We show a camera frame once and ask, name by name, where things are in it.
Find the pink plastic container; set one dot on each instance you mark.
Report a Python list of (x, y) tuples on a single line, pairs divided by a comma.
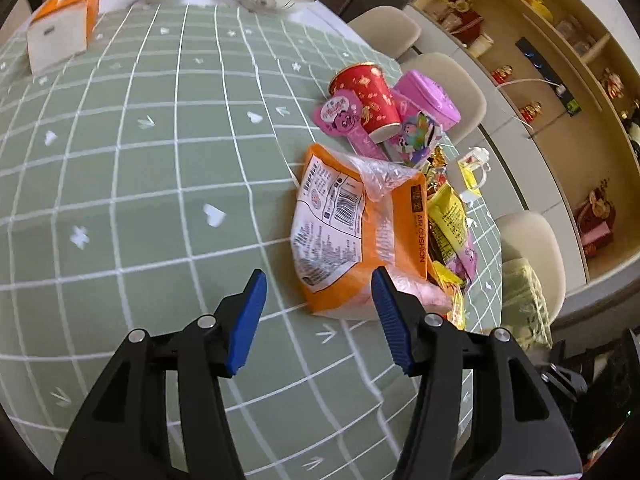
[(425, 97)]

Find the red gold foil wrapper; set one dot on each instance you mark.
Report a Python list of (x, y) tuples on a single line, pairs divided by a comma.
[(437, 170)]

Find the cream jar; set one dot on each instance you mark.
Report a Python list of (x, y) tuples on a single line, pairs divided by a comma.
[(480, 46)]

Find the pink cartoon wrapper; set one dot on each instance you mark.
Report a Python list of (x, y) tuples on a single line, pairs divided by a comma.
[(335, 112)]

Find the beige wooden shelf unit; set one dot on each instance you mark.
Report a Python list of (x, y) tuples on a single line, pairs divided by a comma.
[(550, 125)]

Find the black power strip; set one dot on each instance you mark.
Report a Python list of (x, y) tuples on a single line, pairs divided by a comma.
[(532, 55)]

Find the small yellow wrapper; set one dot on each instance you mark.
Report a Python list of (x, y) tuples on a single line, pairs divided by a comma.
[(452, 300)]

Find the red paper cup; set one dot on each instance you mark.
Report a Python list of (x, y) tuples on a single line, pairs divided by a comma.
[(365, 95)]

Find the pink plastic packet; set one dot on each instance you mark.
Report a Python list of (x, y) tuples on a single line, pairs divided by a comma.
[(430, 295)]

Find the yellow snack wrapper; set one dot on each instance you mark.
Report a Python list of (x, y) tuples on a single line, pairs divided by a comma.
[(447, 215)]

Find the lavender pink wrapper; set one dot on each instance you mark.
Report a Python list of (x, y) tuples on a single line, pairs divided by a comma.
[(467, 260)]

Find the yellow toy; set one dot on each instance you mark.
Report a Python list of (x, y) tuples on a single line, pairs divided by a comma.
[(535, 2)]

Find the green checked tablecloth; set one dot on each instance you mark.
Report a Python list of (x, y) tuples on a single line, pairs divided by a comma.
[(150, 185)]

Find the orange white tissue box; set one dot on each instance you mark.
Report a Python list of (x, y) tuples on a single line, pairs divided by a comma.
[(60, 35)]

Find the small red figurine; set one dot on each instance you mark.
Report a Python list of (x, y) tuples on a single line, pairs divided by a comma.
[(502, 75), (530, 111)]

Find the colourful cartoon packet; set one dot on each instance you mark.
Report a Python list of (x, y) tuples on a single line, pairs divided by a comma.
[(412, 135)]

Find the red white figurine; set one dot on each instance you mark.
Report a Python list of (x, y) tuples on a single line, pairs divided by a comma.
[(611, 84)]

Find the glass jar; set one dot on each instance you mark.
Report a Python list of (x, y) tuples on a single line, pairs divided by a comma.
[(575, 35)]

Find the beige chair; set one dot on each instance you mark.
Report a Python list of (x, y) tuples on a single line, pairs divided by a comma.
[(530, 240), (445, 85), (387, 30)]

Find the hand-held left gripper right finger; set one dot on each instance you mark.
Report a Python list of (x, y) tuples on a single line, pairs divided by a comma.
[(392, 325)]

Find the large red dressed doll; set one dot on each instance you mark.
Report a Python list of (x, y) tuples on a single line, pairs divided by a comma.
[(597, 215)]

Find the white yellow small carton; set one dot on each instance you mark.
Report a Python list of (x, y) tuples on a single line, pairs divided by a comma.
[(472, 170)]

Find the green plug adapter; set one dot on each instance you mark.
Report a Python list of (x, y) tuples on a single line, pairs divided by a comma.
[(573, 106)]

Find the dark bottle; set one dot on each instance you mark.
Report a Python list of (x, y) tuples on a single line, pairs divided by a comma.
[(634, 130)]

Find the orange snack bag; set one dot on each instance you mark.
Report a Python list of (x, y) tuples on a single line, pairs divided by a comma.
[(325, 240)]

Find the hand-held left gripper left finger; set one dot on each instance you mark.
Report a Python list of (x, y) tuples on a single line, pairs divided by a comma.
[(247, 325)]

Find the red gold doll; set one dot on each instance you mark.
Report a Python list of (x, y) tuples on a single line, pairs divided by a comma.
[(462, 15)]

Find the trash bin with green bag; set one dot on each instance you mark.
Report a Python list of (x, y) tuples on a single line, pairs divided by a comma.
[(522, 300)]

